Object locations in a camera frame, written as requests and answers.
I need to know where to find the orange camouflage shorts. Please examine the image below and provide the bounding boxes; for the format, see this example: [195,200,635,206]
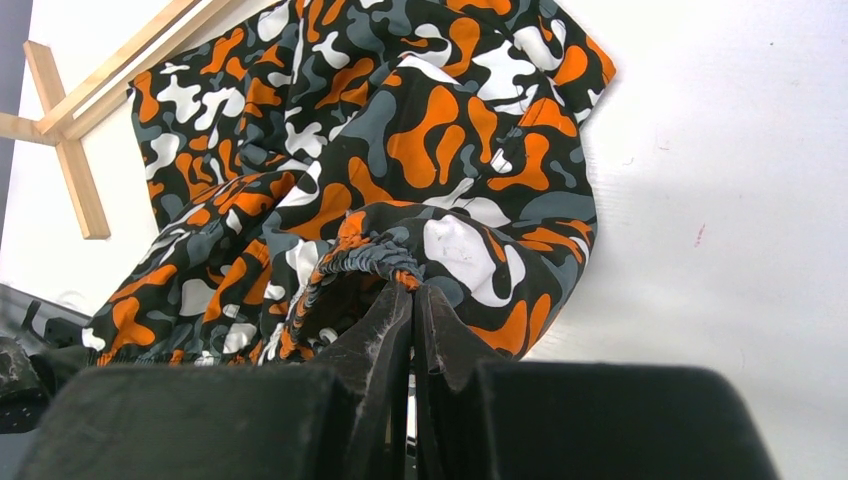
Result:
[81,1,616,365]

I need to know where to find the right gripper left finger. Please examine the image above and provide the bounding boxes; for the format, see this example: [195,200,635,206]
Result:
[17,285,412,479]

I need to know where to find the wooden clothes rack frame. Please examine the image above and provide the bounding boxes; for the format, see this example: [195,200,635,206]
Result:
[1,0,241,240]

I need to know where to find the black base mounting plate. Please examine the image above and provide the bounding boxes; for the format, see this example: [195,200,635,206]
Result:
[1,285,88,434]

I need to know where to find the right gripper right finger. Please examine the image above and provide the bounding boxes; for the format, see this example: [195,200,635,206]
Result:
[413,287,778,479]

